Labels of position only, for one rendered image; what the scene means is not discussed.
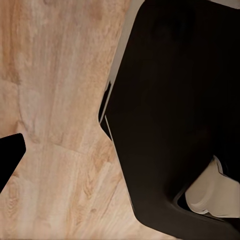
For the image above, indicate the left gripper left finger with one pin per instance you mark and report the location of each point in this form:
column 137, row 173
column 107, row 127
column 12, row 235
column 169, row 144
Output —
column 12, row 149

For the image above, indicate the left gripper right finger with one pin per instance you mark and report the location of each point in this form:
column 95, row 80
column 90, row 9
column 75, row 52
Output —
column 232, row 149

